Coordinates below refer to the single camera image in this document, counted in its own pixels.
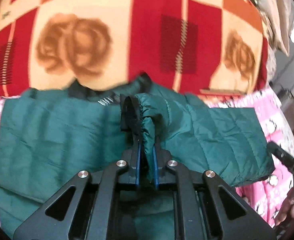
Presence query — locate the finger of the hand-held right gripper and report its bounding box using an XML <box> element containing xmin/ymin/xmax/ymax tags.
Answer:
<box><xmin>267</xmin><ymin>141</ymin><xmax>294</xmax><ymax>167</ymax></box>

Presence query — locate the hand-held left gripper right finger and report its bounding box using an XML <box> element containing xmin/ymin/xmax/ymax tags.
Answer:
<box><xmin>152</xmin><ymin>137</ymin><xmax>277</xmax><ymax>240</ymax></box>

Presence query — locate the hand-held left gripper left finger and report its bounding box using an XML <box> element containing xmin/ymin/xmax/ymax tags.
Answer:
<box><xmin>13</xmin><ymin>127</ymin><xmax>141</xmax><ymax>240</ymax></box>

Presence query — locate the dark green puffer jacket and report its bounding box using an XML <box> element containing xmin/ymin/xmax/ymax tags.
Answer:
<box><xmin>0</xmin><ymin>72</ymin><xmax>275</xmax><ymax>240</ymax></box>

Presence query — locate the person's right hand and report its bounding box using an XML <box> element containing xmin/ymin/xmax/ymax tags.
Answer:
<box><xmin>274</xmin><ymin>185</ymin><xmax>294</xmax><ymax>228</ymax></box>

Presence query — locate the pink penguin print blanket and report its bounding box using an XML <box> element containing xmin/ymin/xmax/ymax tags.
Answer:
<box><xmin>0</xmin><ymin>86</ymin><xmax>294</xmax><ymax>233</ymax></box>

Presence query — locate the red orange patterned blanket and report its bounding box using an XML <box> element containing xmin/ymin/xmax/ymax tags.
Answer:
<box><xmin>0</xmin><ymin>0</ymin><xmax>270</xmax><ymax>98</ymax></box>

